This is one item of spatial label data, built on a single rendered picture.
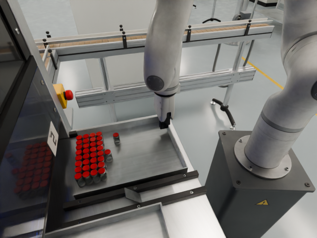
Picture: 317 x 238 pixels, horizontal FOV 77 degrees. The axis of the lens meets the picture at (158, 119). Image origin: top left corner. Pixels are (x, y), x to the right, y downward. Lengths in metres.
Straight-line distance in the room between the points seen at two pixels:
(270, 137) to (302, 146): 1.65
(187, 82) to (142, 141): 1.10
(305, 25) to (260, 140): 0.32
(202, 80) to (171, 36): 1.36
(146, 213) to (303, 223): 1.38
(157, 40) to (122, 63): 1.71
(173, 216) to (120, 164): 0.24
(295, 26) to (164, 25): 0.30
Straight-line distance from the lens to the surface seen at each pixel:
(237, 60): 1.93
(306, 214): 1.87
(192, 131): 2.04
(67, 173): 0.73
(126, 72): 2.23
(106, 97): 1.65
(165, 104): 0.62
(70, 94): 0.82
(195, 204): 0.62
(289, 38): 0.61
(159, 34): 0.48
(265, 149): 0.71
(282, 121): 0.63
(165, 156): 0.70
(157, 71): 0.49
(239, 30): 1.75
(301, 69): 0.51
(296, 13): 0.54
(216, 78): 1.88
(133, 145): 0.73
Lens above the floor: 1.44
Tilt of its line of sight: 42 degrees down
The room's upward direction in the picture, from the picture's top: straight up
